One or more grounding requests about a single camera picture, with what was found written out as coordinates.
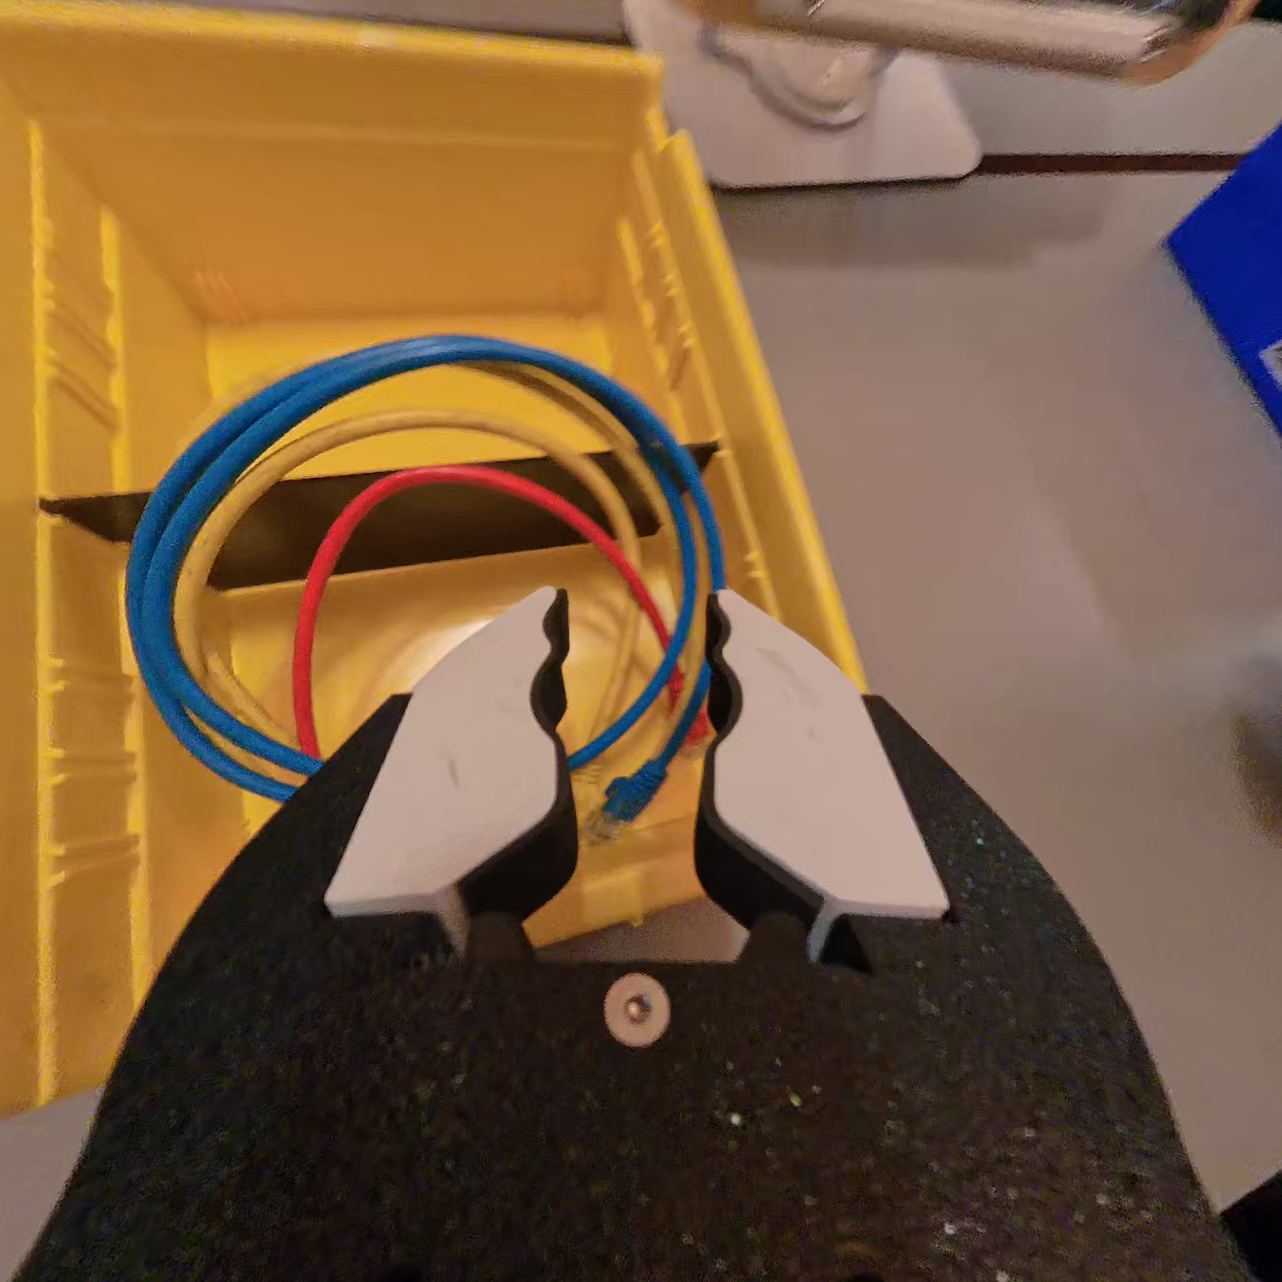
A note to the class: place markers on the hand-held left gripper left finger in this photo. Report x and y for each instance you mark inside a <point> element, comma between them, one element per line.
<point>461,781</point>

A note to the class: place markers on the black bin divider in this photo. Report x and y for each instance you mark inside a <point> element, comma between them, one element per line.
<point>301,531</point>

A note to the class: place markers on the blue storage bin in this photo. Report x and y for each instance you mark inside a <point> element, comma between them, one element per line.
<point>1242,280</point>

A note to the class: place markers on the grey desk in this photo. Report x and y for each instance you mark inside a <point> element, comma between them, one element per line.
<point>1001,500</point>

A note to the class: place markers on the yellow storage bin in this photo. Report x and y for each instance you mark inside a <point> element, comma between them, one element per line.
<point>350,200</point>

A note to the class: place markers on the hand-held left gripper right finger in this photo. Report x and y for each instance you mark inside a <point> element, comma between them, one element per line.
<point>810,790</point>

